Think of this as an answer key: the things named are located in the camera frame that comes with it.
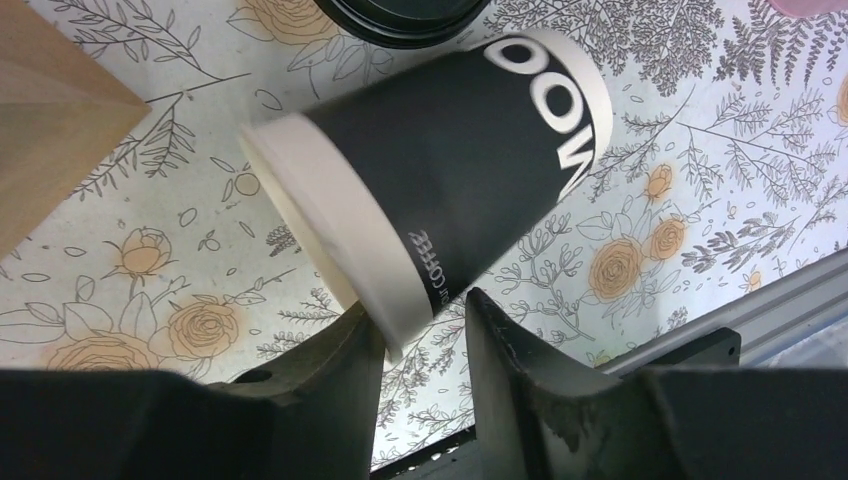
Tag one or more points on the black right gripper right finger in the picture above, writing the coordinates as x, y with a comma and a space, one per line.
540, 414

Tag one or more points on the brown paper bag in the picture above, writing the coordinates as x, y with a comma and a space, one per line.
61, 114

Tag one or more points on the pink straw holder cup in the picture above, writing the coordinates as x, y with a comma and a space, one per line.
808, 8

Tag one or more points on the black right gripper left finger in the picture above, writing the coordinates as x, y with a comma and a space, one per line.
308, 414

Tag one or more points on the black paper coffee cup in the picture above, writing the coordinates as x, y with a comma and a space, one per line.
404, 192

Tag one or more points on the floral patterned table mat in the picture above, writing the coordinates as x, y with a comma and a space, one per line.
726, 172

